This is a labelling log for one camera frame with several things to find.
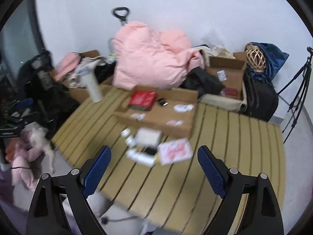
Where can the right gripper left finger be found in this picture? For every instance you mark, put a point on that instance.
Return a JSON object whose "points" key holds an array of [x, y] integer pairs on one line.
{"points": [[46, 213]]}

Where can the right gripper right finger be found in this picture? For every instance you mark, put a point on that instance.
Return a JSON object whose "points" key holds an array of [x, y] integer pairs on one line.
{"points": [[262, 213]]}

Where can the pink patterned packet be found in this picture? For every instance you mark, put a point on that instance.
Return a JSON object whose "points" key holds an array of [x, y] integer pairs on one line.
{"points": [[174, 151]]}

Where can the white spray bottle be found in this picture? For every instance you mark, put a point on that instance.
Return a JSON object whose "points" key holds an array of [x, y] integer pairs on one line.
{"points": [[141, 157]]}

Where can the translucent white plastic box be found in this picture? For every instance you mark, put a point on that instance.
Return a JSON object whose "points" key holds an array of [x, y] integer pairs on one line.
{"points": [[147, 137]]}

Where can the black round lid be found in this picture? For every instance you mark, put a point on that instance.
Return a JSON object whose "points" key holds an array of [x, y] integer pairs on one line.
{"points": [[162, 102]]}

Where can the pink plush toy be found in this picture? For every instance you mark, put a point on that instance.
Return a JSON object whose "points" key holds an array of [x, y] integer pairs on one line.
{"points": [[23, 150]]}

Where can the beige crumpled clothes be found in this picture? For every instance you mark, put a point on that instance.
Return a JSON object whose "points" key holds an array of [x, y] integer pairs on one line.
{"points": [[73, 79]]}

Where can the left cardboard box with clothes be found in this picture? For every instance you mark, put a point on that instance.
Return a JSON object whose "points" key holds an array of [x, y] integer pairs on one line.
{"points": [[103, 74]]}

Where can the white tall thermos bottle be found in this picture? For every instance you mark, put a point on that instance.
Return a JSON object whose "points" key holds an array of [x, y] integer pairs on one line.
{"points": [[87, 78]]}

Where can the black backpack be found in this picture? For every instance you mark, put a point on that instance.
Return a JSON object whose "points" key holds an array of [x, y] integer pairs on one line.
{"points": [[262, 100]]}

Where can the beige cushion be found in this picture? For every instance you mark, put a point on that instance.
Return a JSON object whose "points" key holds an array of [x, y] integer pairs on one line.
{"points": [[228, 104]]}

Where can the red book box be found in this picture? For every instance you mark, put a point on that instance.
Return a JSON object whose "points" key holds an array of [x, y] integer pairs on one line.
{"points": [[142, 100]]}

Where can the shallow cardboard tray box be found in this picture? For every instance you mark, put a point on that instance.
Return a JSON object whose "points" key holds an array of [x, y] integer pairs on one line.
{"points": [[160, 118]]}

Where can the open cardboard box behind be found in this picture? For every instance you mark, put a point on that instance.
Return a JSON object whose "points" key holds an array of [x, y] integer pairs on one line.
{"points": [[230, 72]]}

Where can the pink duvet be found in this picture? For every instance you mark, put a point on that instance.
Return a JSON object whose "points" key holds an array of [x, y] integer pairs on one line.
{"points": [[148, 57]]}

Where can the black garment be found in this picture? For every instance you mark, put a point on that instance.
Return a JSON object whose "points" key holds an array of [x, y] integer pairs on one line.
{"points": [[201, 81]]}

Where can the blue cloth bag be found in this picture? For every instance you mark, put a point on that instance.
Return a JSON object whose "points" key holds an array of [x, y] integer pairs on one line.
{"points": [[275, 59]]}

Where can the woven rattan ball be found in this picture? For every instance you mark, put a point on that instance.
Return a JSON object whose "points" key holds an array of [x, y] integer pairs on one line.
{"points": [[255, 58]]}

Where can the black camera tripod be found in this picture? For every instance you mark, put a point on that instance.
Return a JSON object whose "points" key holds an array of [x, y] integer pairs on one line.
{"points": [[296, 105]]}

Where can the black trolley handle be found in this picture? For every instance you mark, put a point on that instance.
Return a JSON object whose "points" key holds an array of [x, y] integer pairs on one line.
{"points": [[121, 13]]}

